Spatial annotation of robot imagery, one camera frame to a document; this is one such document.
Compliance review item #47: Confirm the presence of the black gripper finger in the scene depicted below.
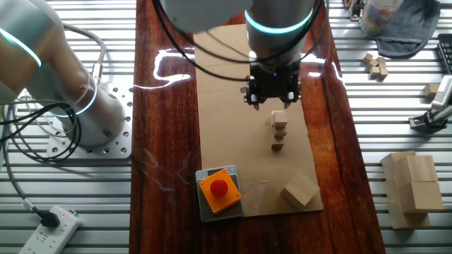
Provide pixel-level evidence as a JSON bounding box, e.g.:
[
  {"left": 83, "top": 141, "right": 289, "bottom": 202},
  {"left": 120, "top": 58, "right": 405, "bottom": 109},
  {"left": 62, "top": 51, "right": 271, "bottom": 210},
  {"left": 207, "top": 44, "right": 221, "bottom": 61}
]
[
  {"left": 243, "top": 85, "right": 261, "bottom": 111},
  {"left": 281, "top": 87, "right": 302, "bottom": 109}
]

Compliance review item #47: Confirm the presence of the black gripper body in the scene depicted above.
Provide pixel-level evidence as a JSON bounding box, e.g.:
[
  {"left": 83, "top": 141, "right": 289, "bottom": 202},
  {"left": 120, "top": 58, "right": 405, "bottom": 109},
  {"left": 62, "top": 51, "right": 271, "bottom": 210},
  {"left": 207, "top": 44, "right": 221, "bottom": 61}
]
[{"left": 248, "top": 63, "right": 302, "bottom": 102}]

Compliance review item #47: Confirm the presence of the brown cardboard sheet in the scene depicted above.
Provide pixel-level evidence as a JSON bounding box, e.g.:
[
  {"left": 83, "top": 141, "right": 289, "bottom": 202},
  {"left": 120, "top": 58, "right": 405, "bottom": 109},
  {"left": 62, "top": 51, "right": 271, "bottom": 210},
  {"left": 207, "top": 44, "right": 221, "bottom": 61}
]
[{"left": 193, "top": 23, "right": 325, "bottom": 218}]

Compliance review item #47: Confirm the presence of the large wooden cube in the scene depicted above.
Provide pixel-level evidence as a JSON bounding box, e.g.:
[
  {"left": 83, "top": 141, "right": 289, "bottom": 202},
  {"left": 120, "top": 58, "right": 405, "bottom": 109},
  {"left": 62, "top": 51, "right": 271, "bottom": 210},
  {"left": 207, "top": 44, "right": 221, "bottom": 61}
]
[
  {"left": 397, "top": 181, "right": 445, "bottom": 214},
  {"left": 380, "top": 150, "right": 417, "bottom": 179},
  {"left": 280, "top": 170, "right": 321, "bottom": 210},
  {"left": 402, "top": 154, "right": 439, "bottom": 183}
]

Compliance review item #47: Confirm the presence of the dark red wooden board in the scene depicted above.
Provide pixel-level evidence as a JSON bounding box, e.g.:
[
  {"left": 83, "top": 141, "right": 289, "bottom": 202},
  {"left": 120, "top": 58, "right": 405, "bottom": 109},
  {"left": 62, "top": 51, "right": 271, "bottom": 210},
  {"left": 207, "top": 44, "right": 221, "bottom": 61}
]
[{"left": 129, "top": 0, "right": 386, "bottom": 254}]

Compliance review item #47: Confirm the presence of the orange emergency stop button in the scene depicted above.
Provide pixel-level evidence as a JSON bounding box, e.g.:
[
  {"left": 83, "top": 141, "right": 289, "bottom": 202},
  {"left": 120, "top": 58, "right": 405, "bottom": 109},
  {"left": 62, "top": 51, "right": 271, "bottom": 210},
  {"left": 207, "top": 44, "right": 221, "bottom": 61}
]
[{"left": 197, "top": 168, "right": 243, "bottom": 215}]

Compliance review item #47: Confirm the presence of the jar with colourful contents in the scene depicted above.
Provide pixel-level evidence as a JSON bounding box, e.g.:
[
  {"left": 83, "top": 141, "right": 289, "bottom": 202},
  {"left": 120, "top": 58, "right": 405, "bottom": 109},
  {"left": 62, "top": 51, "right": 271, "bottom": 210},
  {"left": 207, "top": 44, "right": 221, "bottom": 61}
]
[{"left": 359, "top": 0, "right": 404, "bottom": 36}]

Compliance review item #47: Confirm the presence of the grey cloth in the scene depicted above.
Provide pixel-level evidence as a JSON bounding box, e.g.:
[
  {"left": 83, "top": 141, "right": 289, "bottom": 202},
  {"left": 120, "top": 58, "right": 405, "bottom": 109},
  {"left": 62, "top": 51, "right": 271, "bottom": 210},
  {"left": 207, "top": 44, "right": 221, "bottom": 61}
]
[{"left": 367, "top": 0, "right": 442, "bottom": 60}]

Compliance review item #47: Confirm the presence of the medium wooden block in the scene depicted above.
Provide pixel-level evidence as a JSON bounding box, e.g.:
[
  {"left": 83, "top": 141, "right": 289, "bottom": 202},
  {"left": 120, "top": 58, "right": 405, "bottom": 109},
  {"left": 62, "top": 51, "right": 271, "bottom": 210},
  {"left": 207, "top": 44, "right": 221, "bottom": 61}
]
[{"left": 423, "top": 83, "right": 441, "bottom": 99}]

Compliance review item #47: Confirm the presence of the black keyboard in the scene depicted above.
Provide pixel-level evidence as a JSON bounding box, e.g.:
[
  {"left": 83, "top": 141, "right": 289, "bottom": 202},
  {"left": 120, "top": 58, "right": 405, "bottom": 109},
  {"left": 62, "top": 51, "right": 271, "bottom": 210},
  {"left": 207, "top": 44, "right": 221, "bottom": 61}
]
[{"left": 436, "top": 33, "right": 452, "bottom": 75}]

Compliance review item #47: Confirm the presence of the white power strip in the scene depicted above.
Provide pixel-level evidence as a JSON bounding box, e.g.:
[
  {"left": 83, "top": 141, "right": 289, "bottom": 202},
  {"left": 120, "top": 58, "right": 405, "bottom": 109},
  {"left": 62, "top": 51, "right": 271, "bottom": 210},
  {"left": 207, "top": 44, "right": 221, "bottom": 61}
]
[{"left": 18, "top": 206, "right": 82, "bottom": 254}]

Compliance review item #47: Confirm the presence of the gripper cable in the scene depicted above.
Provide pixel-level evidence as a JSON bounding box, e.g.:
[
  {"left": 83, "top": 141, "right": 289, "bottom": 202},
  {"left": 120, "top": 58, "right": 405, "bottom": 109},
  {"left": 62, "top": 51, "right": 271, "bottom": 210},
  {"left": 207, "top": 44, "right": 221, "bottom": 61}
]
[{"left": 151, "top": 0, "right": 331, "bottom": 83}]

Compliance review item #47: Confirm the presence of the black camera clamp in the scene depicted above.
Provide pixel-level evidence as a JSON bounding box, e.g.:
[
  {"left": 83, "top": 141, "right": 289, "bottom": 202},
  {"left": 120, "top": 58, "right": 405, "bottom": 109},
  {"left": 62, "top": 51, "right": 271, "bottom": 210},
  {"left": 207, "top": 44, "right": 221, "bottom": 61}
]
[{"left": 347, "top": 0, "right": 364, "bottom": 21}]

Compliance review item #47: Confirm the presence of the metal camera mount arm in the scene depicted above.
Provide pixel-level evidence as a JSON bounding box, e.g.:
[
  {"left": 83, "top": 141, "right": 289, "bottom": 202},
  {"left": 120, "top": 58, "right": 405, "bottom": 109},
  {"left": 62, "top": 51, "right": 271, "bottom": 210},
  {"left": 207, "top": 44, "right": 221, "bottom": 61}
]
[{"left": 408, "top": 105, "right": 452, "bottom": 134}]

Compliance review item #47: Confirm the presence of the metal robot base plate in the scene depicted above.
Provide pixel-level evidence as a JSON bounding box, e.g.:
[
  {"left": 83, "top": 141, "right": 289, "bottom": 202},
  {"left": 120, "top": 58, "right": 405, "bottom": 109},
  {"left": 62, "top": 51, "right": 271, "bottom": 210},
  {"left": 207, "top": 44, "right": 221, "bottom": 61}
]
[{"left": 47, "top": 83, "right": 134, "bottom": 159}]

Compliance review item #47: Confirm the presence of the silver depth camera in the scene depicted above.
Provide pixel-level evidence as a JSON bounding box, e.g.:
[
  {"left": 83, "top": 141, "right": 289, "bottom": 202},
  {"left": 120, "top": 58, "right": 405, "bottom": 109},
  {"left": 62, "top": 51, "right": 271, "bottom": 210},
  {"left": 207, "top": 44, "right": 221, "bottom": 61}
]
[{"left": 431, "top": 74, "right": 452, "bottom": 112}]

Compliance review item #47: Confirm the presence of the grey cable with metal connector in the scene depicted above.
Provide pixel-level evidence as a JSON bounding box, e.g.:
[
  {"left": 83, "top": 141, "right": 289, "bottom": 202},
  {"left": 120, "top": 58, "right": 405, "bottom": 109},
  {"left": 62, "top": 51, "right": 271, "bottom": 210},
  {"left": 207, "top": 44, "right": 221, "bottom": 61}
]
[{"left": 61, "top": 23, "right": 107, "bottom": 86}]

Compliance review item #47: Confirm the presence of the black cable bundle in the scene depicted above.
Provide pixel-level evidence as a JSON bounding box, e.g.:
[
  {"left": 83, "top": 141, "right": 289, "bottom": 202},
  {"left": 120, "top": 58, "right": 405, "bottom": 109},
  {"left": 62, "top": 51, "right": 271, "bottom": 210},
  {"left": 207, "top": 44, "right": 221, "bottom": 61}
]
[{"left": 0, "top": 101, "right": 83, "bottom": 164}]

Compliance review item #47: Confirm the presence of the black power plug with cable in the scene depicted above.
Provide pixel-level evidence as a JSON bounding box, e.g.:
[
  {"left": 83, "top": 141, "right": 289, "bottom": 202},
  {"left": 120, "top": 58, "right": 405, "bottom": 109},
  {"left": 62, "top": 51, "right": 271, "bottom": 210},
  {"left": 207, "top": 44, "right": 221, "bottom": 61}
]
[{"left": 1, "top": 140, "right": 61, "bottom": 229}]

